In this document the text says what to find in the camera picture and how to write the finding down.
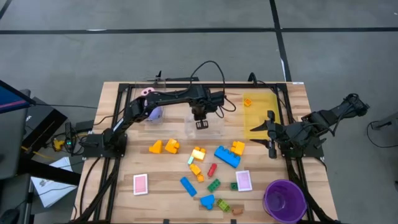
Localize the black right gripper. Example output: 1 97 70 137
249 110 292 160

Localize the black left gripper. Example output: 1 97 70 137
189 85 226 131

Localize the big blue four-stud block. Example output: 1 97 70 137
213 145 242 169

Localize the purple foam die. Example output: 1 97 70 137
145 105 165 123

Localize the yellow wedge single-stud block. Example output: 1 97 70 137
149 139 164 155

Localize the pink card deck box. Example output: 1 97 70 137
132 173 149 197

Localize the yellow translucent bin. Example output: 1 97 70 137
242 91 280 141

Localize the red brick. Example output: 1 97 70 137
206 162 219 179

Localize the purple-pink card deck box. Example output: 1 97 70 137
234 169 254 192

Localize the black flat bar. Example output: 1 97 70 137
164 76 200 83

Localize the blue long flat brick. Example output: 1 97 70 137
180 176 198 198

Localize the purple plastic bucket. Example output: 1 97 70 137
262 178 308 224

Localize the blue single-stud block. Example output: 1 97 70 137
199 194 216 211

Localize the lime green brick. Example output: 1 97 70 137
216 198 232 213

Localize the black power adapter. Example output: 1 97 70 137
75 119 95 133

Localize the black device with green light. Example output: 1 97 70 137
63 121 75 155

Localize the black equipment case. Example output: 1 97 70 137
21 96 68 150

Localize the white paper sheet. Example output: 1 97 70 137
30 156 78 208

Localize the black desk beam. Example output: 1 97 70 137
17 155 82 187

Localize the computer monitor with blue screen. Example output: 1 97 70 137
0 79 37 181

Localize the dark computer mouse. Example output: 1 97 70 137
0 207 20 224

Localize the black metal table frame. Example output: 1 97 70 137
71 81 343 224

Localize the black table edge cable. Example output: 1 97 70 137
247 72 274 91

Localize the black left wrist camera cable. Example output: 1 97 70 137
188 60 237 119

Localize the black floor cable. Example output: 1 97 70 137
366 119 398 149

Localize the black arm base cable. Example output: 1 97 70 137
79 156 103 218

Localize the thin black cable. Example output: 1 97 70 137
32 102 100 110

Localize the yellow cable connector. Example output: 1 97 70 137
52 138 65 152

